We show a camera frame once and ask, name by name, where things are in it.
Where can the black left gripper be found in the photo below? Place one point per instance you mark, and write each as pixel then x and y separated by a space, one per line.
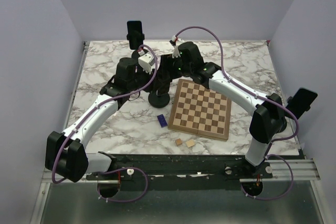
pixel 149 77

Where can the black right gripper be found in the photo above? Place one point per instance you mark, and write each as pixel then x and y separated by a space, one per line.
pixel 175 75

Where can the silver black smartphone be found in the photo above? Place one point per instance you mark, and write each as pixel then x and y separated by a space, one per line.
pixel 162 80

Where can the blue phone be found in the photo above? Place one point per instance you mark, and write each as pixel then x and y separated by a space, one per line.
pixel 301 102

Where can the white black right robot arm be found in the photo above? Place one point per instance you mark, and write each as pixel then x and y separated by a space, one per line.
pixel 268 113

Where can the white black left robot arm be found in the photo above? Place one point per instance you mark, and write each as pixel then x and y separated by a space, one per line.
pixel 66 155

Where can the black back phone stand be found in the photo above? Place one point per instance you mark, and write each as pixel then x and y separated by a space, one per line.
pixel 135 39

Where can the black phone in back stand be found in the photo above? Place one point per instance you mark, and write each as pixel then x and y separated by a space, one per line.
pixel 134 25

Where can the dark blue rectangular block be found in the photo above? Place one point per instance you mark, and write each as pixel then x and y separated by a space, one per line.
pixel 162 121

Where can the wooden chessboard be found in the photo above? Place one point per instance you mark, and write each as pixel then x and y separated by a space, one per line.
pixel 200 111

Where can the brown wooden cube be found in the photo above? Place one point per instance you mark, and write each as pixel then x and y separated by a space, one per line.
pixel 178 142

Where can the light wooden cube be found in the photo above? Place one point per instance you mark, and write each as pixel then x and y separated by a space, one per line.
pixel 190 143

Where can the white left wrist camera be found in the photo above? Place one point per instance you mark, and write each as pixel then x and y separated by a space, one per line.
pixel 148 63

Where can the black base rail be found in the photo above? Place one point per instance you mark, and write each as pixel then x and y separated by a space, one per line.
pixel 180 172

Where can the aluminium extrusion rail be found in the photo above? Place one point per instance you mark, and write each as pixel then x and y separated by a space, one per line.
pixel 280 171

